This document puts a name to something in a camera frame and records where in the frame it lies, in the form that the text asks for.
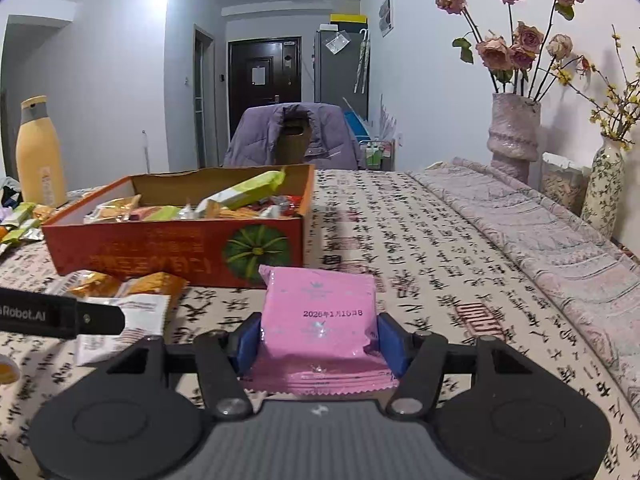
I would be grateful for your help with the yellow black box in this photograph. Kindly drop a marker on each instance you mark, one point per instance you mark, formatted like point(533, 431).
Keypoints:
point(348, 21)

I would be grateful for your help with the yellow flower branches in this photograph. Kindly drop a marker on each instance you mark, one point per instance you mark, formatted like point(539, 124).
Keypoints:
point(617, 110)

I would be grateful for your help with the pink snack packet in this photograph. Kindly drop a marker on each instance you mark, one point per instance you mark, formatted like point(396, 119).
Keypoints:
point(315, 330)

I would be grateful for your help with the purple puffer jacket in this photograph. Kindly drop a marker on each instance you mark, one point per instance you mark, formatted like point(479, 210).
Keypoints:
point(255, 140)

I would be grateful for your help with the pink textured vase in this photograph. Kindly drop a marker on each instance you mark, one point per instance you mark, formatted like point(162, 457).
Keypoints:
point(515, 140)

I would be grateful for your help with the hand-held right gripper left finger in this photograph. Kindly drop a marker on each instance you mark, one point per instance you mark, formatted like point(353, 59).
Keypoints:
point(247, 345)

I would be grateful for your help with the clear plastic bag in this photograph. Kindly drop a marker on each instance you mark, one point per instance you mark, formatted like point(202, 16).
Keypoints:
point(336, 42)

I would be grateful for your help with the long green snack packet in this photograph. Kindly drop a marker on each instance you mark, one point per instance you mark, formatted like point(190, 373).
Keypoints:
point(245, 190)

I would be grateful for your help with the brown wooden chair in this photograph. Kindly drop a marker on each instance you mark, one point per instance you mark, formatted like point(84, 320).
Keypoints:
point(294, 147)

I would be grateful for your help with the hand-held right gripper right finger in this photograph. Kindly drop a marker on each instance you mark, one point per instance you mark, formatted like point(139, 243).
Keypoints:
point(392, 345)

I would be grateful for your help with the white paper notice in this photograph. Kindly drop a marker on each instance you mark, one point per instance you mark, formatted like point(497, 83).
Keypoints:
point(258, 76)

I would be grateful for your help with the orange cardboard box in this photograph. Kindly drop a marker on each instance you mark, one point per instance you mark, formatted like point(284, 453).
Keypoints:
point(150, 255)

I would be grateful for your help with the folded patterned blanket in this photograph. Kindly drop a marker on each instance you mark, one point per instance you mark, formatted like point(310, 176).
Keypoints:
point(525, 240)

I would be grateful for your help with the yellow bottle grey cap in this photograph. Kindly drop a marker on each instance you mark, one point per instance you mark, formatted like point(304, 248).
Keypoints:
point(41, 160)

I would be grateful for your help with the floral porcelain vase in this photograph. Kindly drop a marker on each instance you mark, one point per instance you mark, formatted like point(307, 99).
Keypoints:
point(602, 190)

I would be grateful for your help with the dark entrance door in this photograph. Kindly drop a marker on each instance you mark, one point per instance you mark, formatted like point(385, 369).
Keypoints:
point(265, 105)

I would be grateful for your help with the small green snack packet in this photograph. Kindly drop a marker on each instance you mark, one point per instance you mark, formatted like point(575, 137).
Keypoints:
point(17, 212)
point(22, 232)

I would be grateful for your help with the small gold snack packet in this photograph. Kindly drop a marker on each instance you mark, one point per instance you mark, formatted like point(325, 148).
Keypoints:
point(44, 211)

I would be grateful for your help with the wall poster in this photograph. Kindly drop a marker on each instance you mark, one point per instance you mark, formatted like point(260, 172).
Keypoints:
point(386, 13)

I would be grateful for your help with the white snack packet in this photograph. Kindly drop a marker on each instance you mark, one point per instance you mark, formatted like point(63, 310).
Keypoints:
point(145, 320)

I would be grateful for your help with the orange gold snack packet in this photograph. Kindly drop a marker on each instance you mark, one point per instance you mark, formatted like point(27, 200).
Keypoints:
point(92, 284)
point(152, 287)

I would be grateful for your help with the yellow cup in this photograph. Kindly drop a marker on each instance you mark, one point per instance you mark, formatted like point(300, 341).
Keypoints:
point(7, 370)

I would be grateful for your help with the clear storage jar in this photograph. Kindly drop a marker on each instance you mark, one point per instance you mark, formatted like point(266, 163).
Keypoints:
point(562, 187)

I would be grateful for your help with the grey refrigerator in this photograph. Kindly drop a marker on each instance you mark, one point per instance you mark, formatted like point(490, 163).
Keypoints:
point(337, 80)

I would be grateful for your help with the grey interior door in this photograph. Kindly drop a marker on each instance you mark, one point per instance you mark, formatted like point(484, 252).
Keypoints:
point(206, 105)

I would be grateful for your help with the gold cookie snack packet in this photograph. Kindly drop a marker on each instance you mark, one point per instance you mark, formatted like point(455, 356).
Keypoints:
point(112, 209)
point(232, 211)

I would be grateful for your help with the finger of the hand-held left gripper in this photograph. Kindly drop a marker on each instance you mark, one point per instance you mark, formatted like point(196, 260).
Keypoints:
point(102, 317)

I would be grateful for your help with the blue folded board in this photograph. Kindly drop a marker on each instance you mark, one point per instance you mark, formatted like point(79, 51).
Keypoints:
point(357, 122)

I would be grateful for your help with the dried pink roses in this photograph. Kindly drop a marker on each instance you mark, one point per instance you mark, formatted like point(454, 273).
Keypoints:
point(500, 55)

